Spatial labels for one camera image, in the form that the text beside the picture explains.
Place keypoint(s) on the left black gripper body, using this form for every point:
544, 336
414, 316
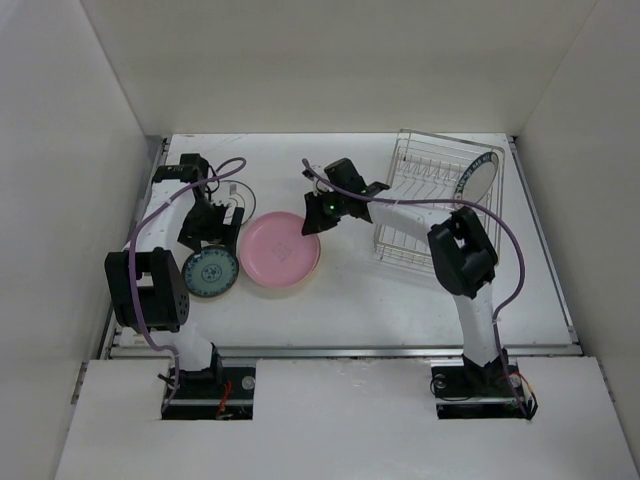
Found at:
205, 222

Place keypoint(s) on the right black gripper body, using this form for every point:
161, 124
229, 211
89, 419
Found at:
327, 208

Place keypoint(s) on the pink plate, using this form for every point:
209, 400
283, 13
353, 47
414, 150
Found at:
274, 253

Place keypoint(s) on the cream white bear plate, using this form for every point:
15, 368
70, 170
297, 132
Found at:
311, 267

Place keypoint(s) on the blue floral plate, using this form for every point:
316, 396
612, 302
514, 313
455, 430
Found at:
211, 272

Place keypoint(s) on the white plate dark lettered rim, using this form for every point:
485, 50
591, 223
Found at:
477, 179

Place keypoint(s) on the white plate green rim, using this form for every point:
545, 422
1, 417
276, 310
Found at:
245, 197

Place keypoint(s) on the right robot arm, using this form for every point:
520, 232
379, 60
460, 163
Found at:
462, 256

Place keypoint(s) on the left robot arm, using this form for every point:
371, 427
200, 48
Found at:
184, 247

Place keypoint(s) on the aluminium front rail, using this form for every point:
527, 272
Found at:
310, 352

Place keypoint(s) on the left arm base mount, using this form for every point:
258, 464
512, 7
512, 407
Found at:
225, 394

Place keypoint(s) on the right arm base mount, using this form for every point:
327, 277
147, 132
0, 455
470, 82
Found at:
504, 398

